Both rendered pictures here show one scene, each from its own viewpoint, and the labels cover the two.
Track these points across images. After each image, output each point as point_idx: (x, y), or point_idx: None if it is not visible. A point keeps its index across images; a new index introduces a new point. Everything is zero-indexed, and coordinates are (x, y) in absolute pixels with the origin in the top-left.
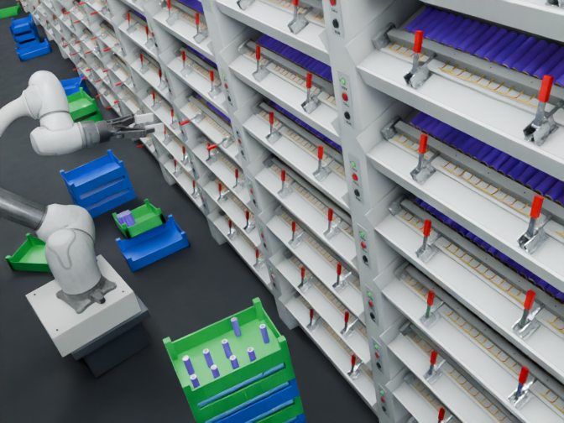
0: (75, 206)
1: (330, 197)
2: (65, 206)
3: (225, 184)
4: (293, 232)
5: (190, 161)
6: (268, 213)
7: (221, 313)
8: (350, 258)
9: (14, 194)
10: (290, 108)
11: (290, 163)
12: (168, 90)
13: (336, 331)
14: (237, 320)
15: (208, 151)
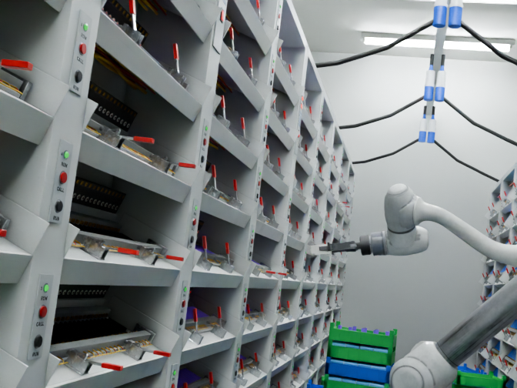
0: (403, 358)
1: (298, 248)
2: (415, 349)
3: (261, 329)
4: (280, 309)
5: (233, 365)
6: None
7: None
8: (298, 280)
9: (465, 319)
10: (301, 202)
11: (297, 239)
12: (246, 257)
13: (285, 362)
14: (345, 335)
15: (249, 312)
